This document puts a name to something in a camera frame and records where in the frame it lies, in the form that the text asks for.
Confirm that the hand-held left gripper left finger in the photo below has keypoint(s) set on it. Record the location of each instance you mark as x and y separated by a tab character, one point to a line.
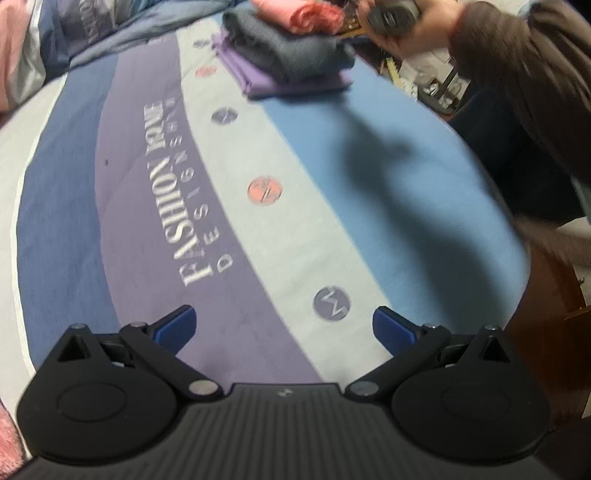
178	325

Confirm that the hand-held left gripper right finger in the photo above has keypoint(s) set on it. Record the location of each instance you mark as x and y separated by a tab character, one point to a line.
392	330

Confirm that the coral pink towel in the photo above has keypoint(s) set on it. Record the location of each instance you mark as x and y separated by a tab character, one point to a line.
295	14

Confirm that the person's right hand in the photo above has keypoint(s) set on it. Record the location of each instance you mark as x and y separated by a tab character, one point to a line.
438	25

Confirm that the folded grey cloth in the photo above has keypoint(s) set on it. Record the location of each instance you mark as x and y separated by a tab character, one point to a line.
295	53

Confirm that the folded purple cloth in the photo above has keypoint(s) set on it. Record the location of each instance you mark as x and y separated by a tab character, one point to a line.
277	85

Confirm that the striped printed bed sheet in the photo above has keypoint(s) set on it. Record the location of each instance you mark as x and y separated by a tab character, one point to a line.
231	194

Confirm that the person's dark trousers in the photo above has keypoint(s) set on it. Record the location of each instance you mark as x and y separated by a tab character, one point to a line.
512	152

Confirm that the grey blue printed quilt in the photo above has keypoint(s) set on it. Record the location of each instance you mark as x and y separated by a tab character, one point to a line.
115	27

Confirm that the plain pink cover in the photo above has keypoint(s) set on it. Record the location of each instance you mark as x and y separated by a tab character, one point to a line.
11	50

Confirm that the wooden bed frame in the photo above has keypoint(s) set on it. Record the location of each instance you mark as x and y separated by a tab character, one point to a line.
549	323

